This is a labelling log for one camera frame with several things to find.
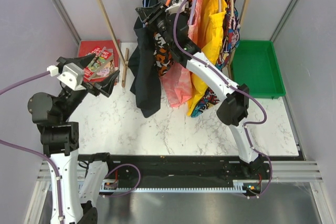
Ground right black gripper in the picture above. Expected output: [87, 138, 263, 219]
[135, 1, 175, 49]

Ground dark navy shorts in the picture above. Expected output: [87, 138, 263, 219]
[128, 0, 162, 119]

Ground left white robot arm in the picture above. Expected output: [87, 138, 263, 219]
[27, 54, 119, 223]

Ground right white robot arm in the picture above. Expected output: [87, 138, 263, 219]
[136, 3, 259, 179]

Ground camouflage orange black shorts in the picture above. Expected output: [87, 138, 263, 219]
[153, 0, 192, 77]

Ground yellow shorts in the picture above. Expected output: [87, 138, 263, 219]
[187, 0, 226, 118]

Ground pink patterned shorts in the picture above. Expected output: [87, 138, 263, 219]
[161, 0, 203, 108]

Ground comic print shorts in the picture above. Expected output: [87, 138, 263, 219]
[202, 0, 240, 112]

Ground colourful paperback book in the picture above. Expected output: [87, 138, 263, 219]
[82, 46, 114, 77]

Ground pink illustrated book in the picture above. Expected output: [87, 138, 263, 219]
[89, 48, 120, 81]

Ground large red book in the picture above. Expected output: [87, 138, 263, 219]
[78, 40, 119, 82]

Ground wooden clothes rack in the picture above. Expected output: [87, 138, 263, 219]
[96, 0, 250, 88]

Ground green plastic tray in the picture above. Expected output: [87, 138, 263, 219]
[231, 40, 286, 99]

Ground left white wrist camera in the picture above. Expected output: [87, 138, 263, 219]
[47, 63, 85, 91]

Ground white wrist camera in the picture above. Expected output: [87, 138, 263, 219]
[47, 63, 85, 91]
[165, 0, 187, 14]

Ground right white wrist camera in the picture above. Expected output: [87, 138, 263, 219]
[165, 0, 187, 14]

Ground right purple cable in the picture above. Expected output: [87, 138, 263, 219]
[174, 0, 274, 172]

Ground purple cable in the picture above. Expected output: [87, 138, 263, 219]
[174, 0, 274, 172]
[0, 71, 65, 224]

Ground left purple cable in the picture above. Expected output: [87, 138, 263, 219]
[0, 71, 65, 224]

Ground grey slotted cable duct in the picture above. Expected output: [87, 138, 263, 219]
[99, 182, 261, 194]

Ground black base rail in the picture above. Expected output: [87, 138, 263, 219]
[77, 153, 274, 188]

